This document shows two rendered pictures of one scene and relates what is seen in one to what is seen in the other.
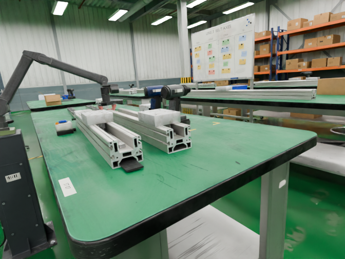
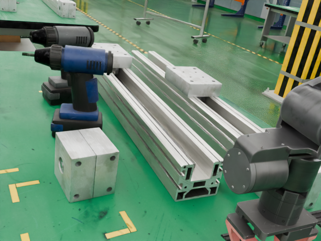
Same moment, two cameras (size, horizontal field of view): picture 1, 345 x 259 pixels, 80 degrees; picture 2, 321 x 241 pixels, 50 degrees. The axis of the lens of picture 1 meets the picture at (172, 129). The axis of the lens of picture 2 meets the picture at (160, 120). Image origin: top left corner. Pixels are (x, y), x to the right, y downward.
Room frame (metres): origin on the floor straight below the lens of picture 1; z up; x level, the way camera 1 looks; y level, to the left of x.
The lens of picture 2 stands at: (1.96, 0.30, 1.20)
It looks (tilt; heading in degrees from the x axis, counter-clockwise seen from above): 25 degrees down; 182
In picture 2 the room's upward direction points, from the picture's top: 10 degrees clockwise
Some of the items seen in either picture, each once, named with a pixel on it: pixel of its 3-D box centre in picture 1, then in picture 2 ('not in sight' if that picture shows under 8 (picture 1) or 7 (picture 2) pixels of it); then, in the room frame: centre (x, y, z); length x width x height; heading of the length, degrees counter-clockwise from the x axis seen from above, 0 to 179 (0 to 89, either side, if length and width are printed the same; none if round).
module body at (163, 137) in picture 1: (136, 123); (131, 100); (1.04, 0.18, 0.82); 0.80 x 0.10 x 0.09; 30
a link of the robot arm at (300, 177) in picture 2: (105, 90); (292, 165); (1.55, 0.47, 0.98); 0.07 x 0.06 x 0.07; 119
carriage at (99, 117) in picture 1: (97, 119); (191, 84); (0.94, 0.34, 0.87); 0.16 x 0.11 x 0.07; 30
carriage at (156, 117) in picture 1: (158, 119); (108, 59); (0.82, 0.05, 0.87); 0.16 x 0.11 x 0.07; 30
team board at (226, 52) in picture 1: (219, 79); not in sight; (4.16, -1.01, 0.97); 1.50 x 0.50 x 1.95; 35
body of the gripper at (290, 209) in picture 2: (106, 98); (281, 201); (1.55, 0.47, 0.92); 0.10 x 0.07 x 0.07; 120
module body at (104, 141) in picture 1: (98, 129); (187, 99); (0.94, 0.34, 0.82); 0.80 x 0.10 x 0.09; 30
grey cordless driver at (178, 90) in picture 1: (179, 107); (57, 65); (1.04, -0.05, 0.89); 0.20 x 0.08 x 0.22; 132
